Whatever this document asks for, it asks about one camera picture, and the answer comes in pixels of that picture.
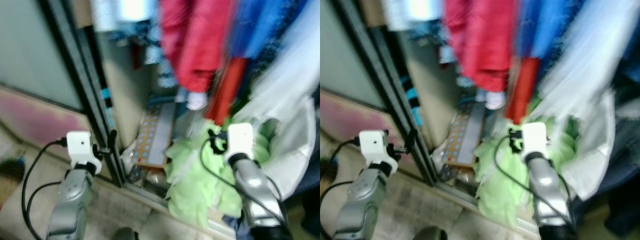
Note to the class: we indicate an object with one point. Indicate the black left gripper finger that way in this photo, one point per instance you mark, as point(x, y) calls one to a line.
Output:
point(411, 141)
point(113, 141)

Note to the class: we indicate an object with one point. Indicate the wardrobe sliding door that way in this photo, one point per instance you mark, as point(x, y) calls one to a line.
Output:
point(30, 50)
point(345, 50)

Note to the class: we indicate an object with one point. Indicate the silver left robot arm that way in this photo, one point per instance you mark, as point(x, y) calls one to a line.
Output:
point(360, 205)
point(70, 200)

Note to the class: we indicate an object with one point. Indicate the orange-red hanging garment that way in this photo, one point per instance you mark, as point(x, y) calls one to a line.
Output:
point(522, 90)
point(225, 90)

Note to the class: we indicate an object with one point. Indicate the blue hanging garment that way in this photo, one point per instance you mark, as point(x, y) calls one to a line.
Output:
point(545, 25)
point(260, 25)

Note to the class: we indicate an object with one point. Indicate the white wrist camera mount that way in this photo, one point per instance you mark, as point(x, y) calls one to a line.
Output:
point(535, 137)
point(372, 144)
point(241, 140)
point(80, 145)

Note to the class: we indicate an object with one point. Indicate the red hanging garment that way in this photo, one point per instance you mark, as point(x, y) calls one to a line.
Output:
point(480, 40)
point(195, 40)

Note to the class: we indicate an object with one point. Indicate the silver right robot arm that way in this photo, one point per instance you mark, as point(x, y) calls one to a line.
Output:
point(545, 185)
point(252, 190)

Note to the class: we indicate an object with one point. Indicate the pale white hanging garment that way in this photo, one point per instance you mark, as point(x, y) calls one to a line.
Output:
point(420, 10)
point(130, 12)

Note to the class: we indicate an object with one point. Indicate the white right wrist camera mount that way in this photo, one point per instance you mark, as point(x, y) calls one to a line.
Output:
point(241, 140)
point(535, 137)

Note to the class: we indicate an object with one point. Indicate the colourful dotted flat box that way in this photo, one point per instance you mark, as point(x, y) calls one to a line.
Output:
point(155, 140)
point(465, 137)

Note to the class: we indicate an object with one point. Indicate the dark blue cloth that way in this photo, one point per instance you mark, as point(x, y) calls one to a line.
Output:
point(237, 230)

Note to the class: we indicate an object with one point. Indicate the light green cloth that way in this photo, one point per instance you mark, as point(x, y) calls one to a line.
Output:
point(500, 175)
point(192, 170)

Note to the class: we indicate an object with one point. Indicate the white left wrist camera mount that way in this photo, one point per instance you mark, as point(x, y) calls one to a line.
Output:
point(372, 144)
point(80, 145)

